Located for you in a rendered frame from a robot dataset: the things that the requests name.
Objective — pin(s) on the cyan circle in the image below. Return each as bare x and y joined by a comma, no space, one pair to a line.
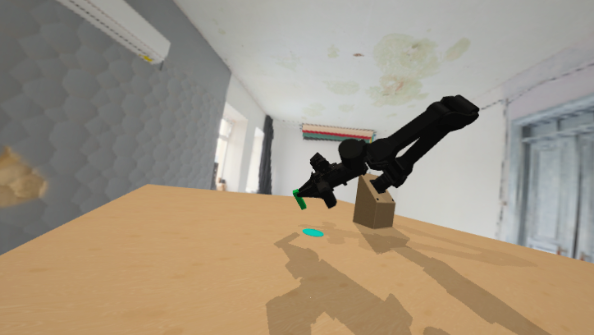
312,232

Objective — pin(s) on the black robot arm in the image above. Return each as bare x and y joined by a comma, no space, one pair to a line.
450,114

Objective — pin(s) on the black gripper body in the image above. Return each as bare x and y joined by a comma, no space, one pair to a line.
326,186

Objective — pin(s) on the green rectangular post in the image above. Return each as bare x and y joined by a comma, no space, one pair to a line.
300,200

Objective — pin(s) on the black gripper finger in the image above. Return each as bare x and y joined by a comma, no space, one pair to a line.
308,183
310,191

